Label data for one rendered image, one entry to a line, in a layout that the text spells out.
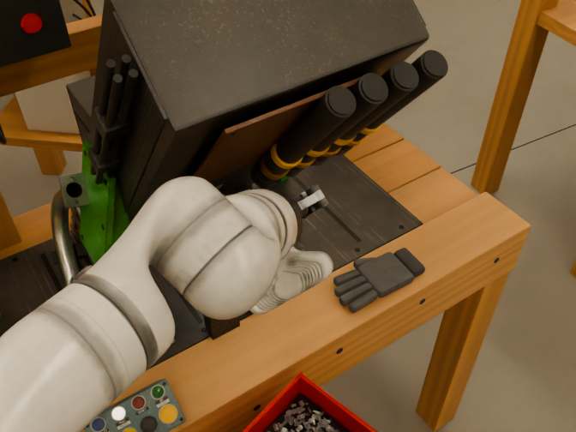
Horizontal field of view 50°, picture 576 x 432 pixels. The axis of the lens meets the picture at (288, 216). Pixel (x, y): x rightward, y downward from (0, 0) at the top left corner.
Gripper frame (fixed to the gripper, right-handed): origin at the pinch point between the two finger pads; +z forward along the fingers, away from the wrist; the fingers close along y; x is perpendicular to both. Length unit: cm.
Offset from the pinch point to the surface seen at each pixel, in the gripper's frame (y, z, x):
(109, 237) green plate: 31.1, 21.0, -12.7
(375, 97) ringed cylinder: -16.2, 0.2, -6.8
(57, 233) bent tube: 44, 30, -20
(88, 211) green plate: 33.8, 24.7, -18.9
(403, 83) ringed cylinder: -19.9, 2.7, -6.7
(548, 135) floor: -86, 259, 23
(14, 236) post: 64, 50, -29
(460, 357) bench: -3, 99, 54
